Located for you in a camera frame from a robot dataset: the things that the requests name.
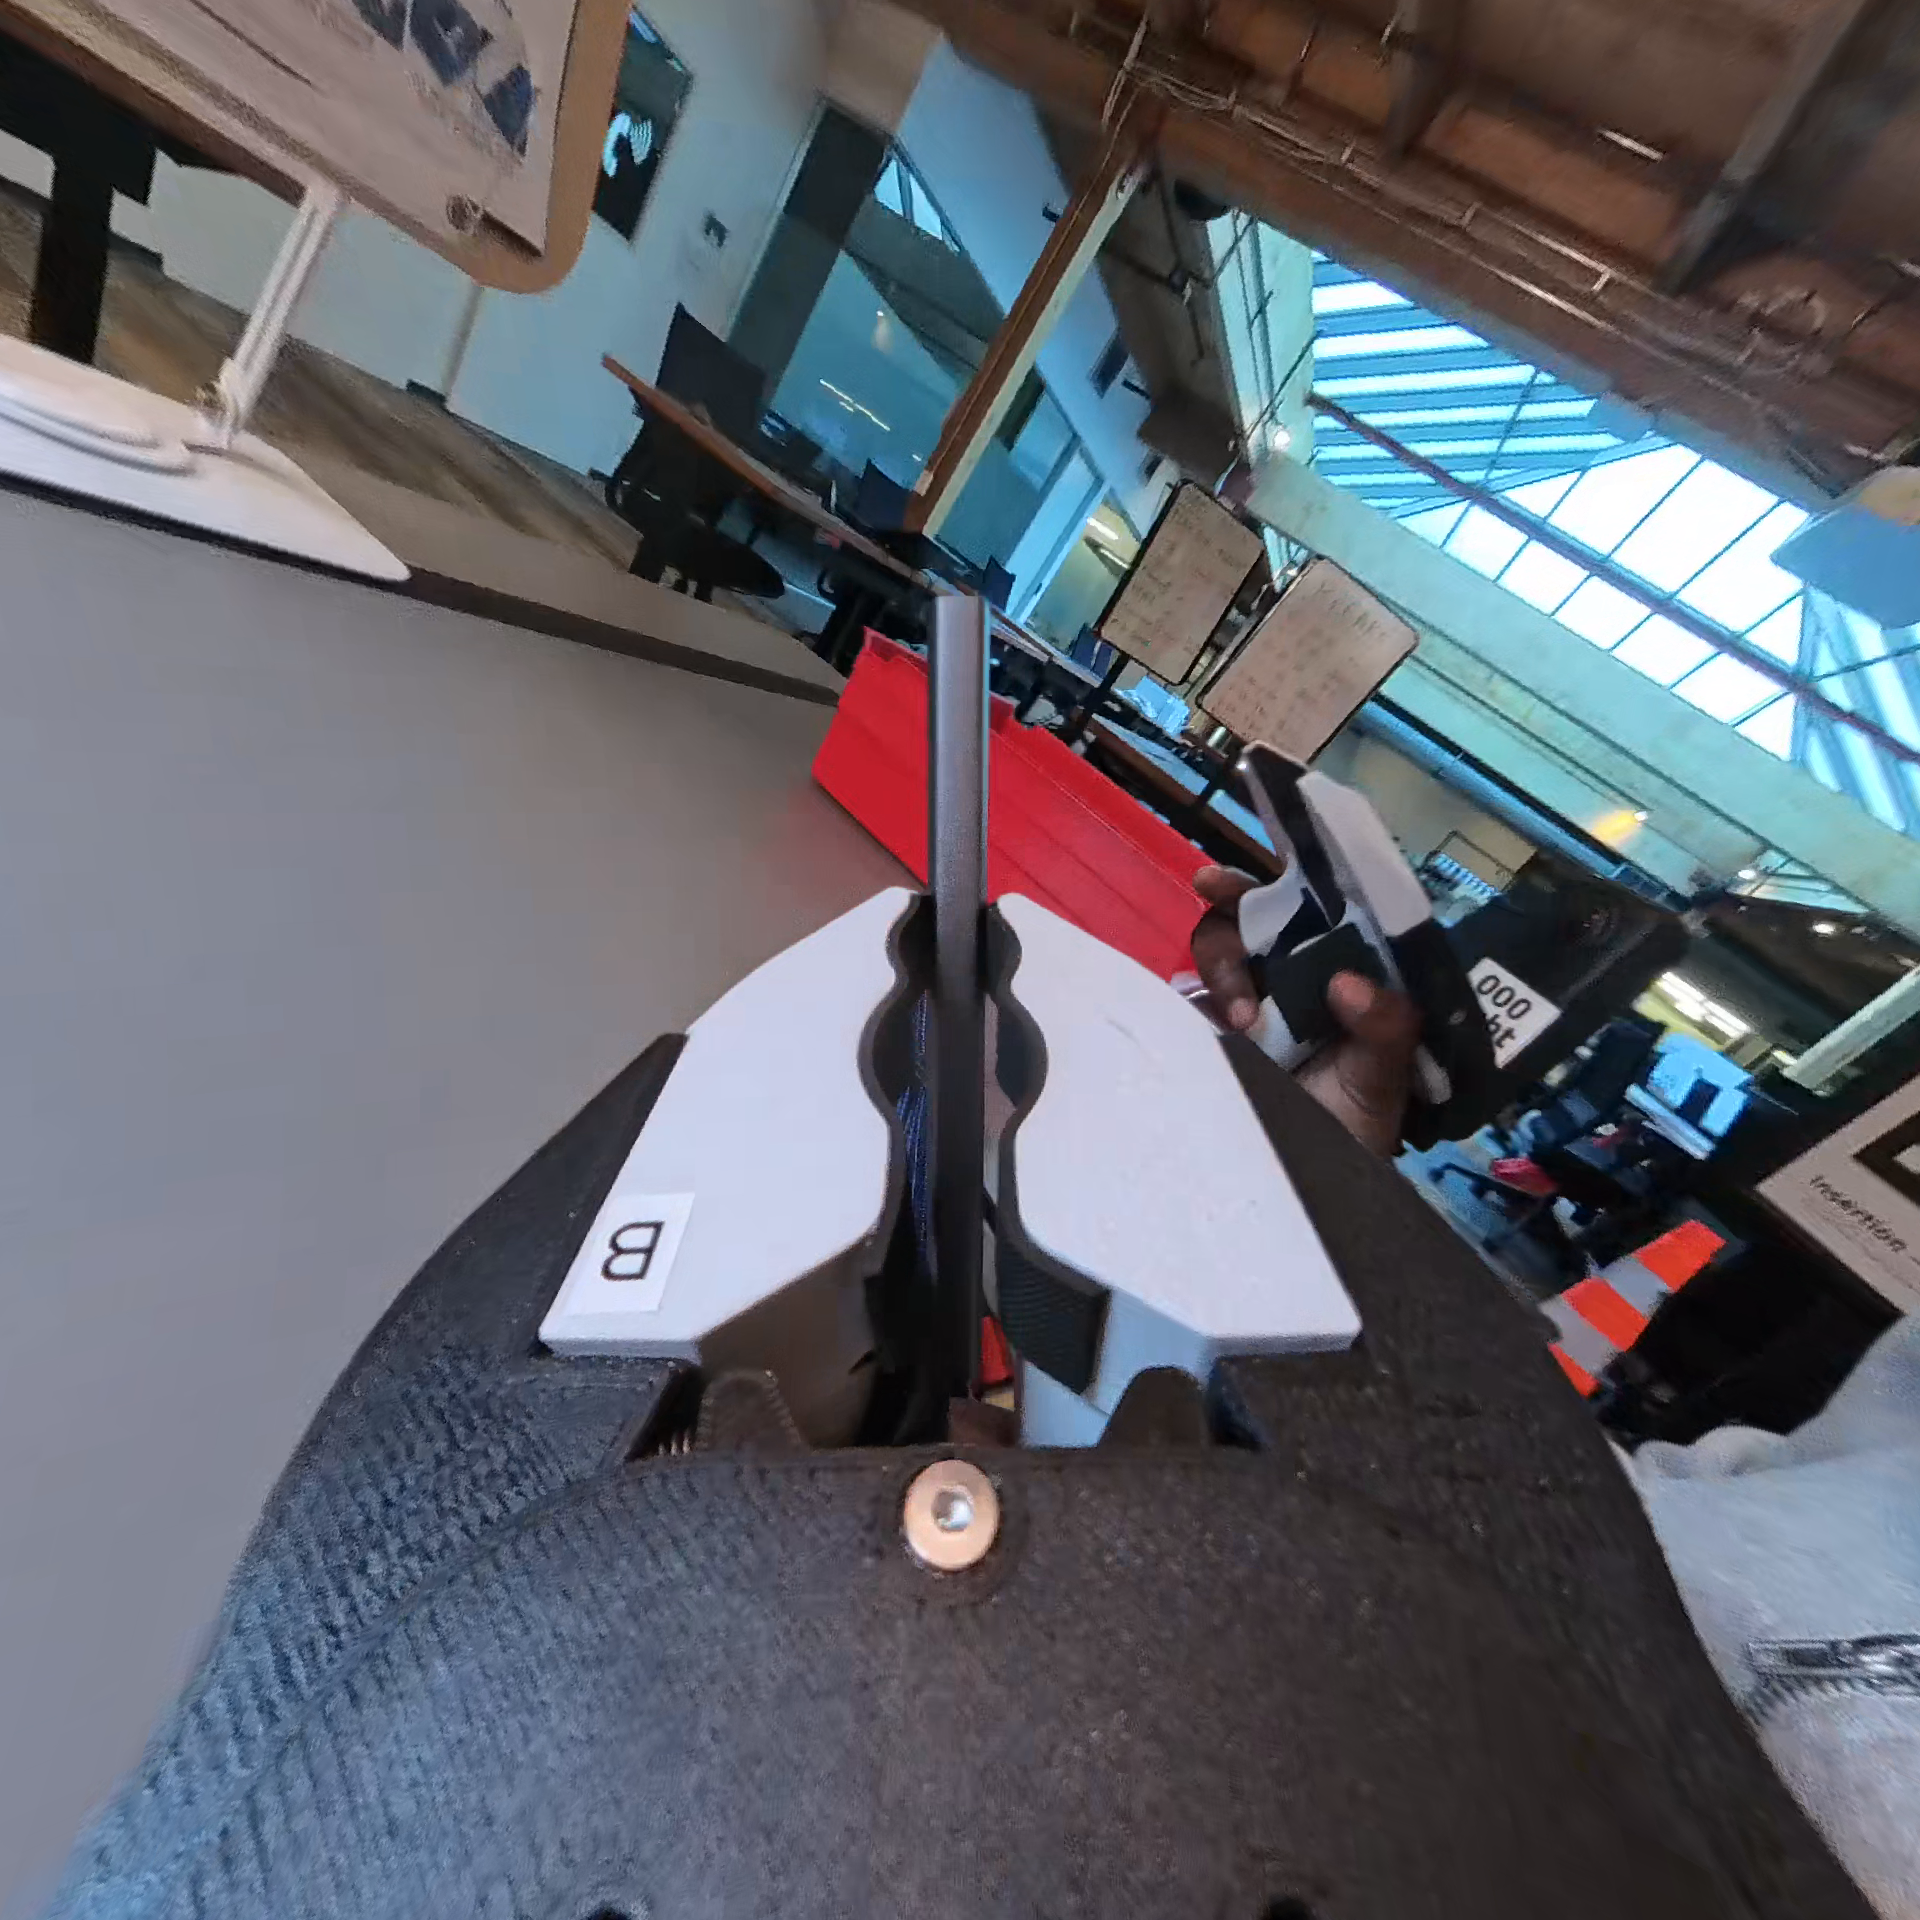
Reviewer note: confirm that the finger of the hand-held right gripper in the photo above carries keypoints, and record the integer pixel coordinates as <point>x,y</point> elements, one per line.
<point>1364,856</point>

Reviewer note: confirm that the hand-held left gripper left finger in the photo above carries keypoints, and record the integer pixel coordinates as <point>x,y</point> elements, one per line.
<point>751,1155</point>

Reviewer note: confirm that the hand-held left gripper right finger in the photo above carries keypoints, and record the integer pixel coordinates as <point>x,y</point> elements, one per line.
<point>1170,1171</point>

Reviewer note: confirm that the red plastic bin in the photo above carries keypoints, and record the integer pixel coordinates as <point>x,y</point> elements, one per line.
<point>1049,839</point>

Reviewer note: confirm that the slim grey usb hub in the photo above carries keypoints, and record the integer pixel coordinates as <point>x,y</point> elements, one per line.
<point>956,781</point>

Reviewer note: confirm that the person's right hand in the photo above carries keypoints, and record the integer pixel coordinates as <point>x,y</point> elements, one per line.
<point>1358,1050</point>

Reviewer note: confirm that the whiteboard on stand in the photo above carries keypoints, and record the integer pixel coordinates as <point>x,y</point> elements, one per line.
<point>1185,579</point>
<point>1306,662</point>

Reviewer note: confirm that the orange traffic cone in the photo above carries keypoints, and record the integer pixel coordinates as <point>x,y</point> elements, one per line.
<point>1635,1299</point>

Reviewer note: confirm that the framed code sign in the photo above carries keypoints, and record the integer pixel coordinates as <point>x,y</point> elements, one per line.
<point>1852,1214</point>

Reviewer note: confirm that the background desk with chairs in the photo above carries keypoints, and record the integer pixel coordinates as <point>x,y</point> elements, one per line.
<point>705,451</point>

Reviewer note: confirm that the wooden table black legs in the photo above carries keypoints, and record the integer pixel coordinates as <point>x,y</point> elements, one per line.
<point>76,225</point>

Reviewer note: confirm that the instruction sign board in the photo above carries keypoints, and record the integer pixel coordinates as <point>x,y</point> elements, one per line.
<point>299,89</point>

